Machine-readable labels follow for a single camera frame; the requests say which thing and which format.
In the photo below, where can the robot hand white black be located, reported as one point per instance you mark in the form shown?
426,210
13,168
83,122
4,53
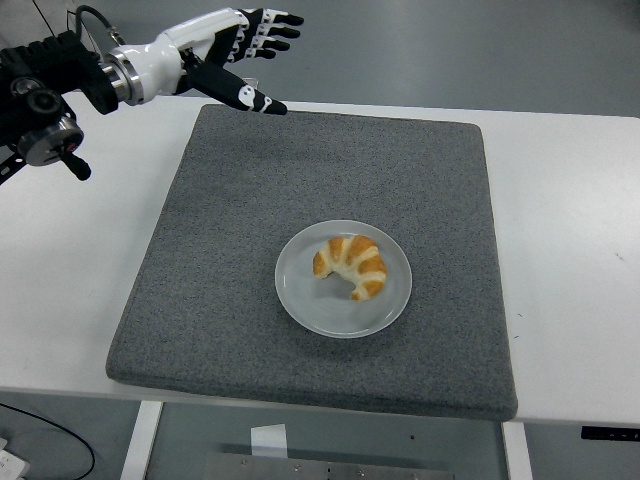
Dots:
160,60

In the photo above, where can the croissant bread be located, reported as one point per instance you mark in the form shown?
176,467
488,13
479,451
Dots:
365,255

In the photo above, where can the pale grey round plate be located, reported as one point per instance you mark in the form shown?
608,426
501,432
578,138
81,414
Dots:
310,310

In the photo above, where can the small square metal floor socket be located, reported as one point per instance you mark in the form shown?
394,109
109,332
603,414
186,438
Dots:
250,81

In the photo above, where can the person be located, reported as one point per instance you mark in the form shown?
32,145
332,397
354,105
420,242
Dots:
15,20

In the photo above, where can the grey felt mat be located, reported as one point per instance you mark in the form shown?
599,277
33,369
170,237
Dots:
325,165

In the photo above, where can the white table leg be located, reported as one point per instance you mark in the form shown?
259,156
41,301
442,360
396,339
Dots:
516,452
142,440

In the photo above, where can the white power strip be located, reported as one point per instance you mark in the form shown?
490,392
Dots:
11,462

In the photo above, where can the black table control panel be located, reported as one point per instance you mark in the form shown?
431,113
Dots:
610,433

